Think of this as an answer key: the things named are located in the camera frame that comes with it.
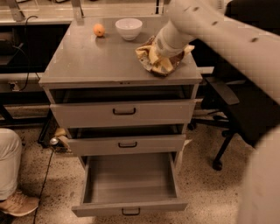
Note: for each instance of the tan sneaker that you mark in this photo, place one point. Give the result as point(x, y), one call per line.
point(19, 204)

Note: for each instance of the middle drawer with black handle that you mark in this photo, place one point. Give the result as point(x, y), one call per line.
point(126, 145)

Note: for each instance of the open bottom drawer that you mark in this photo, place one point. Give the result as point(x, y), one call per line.
point(130, 185)

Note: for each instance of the black office chair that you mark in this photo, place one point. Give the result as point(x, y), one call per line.
point(236, 103)

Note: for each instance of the top drawer with black handle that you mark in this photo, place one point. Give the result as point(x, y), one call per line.
point(122, 113)

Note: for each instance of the person's leg in beige trousers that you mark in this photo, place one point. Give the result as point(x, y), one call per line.
point(10, 157)

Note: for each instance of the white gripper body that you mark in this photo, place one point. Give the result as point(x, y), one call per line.
point(166, 50)

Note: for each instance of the drawer with black handle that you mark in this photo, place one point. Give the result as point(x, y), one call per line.
point(122, 113)
point(126, 145)

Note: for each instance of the brown chip bag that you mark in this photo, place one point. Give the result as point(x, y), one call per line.
point(143, 51)

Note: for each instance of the grey metal drawer cabinet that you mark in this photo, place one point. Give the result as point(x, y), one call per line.
point(86, 69)

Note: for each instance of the white ceramic bowl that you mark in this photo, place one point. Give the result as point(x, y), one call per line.
point(128, 28)

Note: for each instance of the orange fruit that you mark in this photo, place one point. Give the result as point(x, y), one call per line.
point(99, 30)

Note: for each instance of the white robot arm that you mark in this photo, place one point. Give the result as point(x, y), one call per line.
point(255, 53)

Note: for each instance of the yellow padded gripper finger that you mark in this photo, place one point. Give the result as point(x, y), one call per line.
point(159, 64)

